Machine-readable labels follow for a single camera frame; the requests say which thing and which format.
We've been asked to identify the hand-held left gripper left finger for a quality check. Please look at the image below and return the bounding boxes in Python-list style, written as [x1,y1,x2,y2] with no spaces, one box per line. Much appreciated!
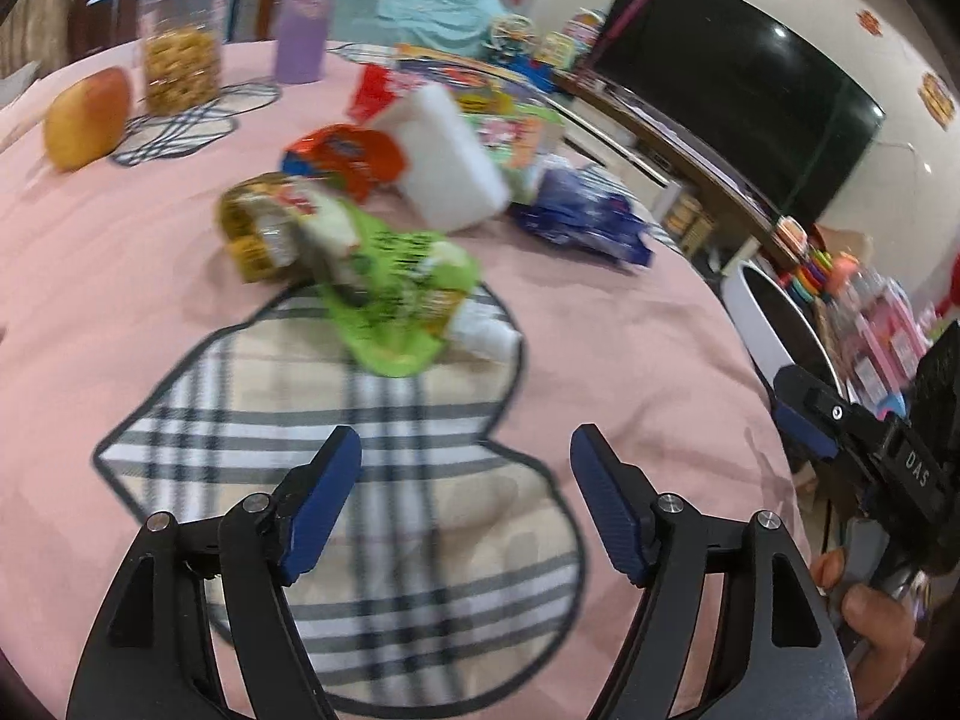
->
[66,425,363,720]

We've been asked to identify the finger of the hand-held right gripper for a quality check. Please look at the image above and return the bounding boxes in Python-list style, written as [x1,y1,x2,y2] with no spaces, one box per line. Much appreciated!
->
[772,364,857,460]

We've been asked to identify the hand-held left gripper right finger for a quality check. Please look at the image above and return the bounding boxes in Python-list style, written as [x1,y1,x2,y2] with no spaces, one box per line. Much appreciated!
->
[570,424,857,720]

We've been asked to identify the white trash bin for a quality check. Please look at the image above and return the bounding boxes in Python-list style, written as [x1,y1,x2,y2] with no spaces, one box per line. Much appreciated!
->
[720,261,842,400]

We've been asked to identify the small white bottle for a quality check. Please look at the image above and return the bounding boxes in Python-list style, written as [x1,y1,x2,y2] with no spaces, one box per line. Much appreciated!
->
[450,298,522,362]

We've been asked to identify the green wrapper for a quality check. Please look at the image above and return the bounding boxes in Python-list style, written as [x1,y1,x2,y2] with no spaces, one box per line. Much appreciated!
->
[300,195,481,380]

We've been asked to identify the golden snack packet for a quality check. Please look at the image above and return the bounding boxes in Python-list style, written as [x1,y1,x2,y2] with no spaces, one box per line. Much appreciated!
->
[217,175,310,284]

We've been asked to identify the blue white packet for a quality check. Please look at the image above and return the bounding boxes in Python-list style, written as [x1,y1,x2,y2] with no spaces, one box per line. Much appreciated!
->
[514,167,652,269]

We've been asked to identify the orange snack packet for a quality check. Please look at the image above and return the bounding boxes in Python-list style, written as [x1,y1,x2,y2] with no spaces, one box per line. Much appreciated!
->
[283,125,410,203]

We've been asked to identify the white foam block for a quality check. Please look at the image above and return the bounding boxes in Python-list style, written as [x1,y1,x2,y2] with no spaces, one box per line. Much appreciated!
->
[373,82,512,232]

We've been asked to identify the red snack packet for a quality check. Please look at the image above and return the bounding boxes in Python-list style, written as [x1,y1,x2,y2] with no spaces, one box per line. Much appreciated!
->
[351,64,400,122]

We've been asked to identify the person's right hand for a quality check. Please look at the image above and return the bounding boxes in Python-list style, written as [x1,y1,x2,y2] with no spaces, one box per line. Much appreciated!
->
[810,546,929,691]

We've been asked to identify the pink toy boxes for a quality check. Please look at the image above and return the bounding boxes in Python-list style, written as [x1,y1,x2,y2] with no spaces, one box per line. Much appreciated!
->
[823,262,942,410]

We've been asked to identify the pink tablecloth with plaid patches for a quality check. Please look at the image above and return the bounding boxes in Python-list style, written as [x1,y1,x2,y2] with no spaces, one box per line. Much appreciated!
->
[0,37,812,720]

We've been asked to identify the rainbow stacking rings toy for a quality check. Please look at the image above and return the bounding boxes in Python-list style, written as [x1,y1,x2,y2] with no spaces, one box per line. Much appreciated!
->
[778,246,835,302]

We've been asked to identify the wooden television cabinet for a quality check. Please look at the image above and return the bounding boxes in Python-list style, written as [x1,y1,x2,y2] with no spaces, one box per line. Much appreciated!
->
[559,73,797,271]

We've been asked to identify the black flat television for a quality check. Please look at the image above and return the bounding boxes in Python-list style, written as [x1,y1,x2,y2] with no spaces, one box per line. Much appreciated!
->
[592,0,886,222]

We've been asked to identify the stack of colourful books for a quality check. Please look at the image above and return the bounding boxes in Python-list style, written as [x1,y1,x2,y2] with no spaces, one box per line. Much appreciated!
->
[394,43,565,200]

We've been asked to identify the red yellow apple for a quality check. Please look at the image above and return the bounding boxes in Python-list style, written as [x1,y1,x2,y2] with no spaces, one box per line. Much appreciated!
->
[43,66,134,172]

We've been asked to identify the clear plastic popcorn jar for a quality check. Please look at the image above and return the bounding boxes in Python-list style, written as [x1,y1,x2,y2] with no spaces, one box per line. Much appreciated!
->
[135,0,226,117]

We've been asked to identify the colourful plastic toy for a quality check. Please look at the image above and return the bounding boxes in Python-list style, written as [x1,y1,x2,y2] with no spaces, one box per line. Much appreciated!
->
[566,7,610,55]

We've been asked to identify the purple water bottle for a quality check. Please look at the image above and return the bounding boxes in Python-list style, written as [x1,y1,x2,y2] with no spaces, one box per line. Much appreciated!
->
[274,0,346,85]

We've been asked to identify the ferris wheel toy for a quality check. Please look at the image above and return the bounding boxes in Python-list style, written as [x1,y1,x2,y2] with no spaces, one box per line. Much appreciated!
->
[489,15,538,62]

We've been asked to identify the teal blanket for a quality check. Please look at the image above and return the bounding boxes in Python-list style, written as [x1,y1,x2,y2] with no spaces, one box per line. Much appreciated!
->
[330,0,518,53]

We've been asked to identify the beige curtain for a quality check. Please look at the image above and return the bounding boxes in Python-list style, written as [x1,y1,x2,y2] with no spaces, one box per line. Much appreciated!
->
[0,0,47,80]

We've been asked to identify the red gold wall sticker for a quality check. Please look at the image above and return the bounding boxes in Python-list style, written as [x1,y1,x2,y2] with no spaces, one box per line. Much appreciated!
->
[919,71,958,128]

